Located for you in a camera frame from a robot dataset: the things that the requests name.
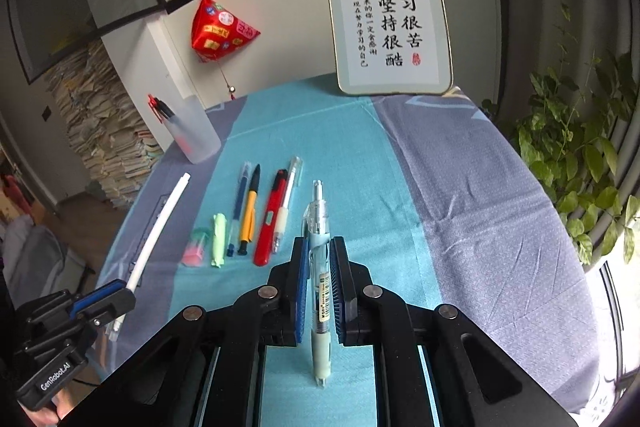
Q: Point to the clear light blue gel pen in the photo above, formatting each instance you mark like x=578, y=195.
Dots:
x=320, y=217

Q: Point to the frosted plastic pen holder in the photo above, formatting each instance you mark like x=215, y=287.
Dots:
x=200, y=137

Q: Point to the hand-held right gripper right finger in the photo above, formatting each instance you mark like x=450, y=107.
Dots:
x=340, y=292

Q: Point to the red hanging pouch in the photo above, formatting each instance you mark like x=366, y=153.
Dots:
x=220, y=29

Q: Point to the green potted plant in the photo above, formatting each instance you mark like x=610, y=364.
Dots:
x=565, y=147

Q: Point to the orange black pen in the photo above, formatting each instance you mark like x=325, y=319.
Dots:
x=249, y=217

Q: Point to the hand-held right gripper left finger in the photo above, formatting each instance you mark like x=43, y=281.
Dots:
x=300, y=287

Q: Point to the blue grey printed tablecloth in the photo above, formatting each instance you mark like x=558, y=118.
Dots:
x=460, y=217

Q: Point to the clear pen with white grip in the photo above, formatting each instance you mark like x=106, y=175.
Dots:
x=285, y=212

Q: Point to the framed calligraphy sign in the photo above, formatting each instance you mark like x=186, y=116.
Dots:
x=390, y=27

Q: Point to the red pen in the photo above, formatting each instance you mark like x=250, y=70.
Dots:
x=151, y=101
x=267, y=227

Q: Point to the tall stack of paper books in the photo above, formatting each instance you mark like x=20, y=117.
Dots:
x=100, y=127

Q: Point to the person's left hand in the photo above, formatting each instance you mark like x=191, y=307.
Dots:
x=47, y=417

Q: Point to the black wall switch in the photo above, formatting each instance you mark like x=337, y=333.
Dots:
x=47, y=114

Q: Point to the green dolphin-shaped highlighter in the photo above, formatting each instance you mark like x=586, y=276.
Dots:
x=218, y=239

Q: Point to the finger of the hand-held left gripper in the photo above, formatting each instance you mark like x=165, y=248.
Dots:
x=100, y=294
x=117, y=304

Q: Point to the grey cloth pile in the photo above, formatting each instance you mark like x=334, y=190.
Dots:
x=35, y=257

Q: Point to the small pink green eraser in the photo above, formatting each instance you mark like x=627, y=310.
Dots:
x=195, y=249

